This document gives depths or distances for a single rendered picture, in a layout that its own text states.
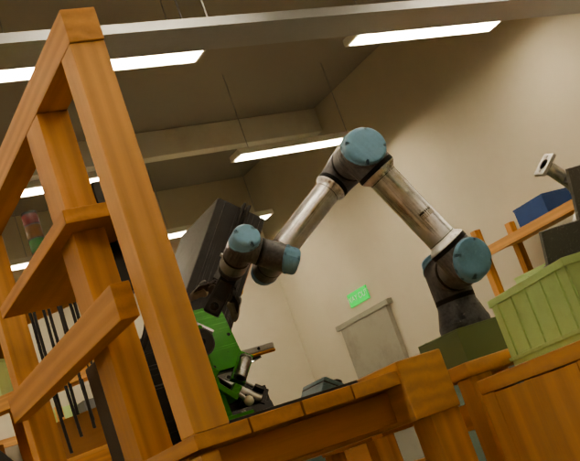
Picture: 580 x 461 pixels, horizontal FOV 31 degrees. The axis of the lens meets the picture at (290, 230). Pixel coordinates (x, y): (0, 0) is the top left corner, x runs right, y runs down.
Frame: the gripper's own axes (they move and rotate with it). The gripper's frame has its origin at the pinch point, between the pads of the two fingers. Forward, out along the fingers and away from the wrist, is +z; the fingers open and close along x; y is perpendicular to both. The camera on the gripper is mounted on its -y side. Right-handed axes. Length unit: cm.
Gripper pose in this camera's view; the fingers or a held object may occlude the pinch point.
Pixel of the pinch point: (210, 312)
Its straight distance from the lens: 295.5
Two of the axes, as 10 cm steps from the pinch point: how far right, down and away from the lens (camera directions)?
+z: -3.0, 5.9, 7.5
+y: 3.1, -6.8, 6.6
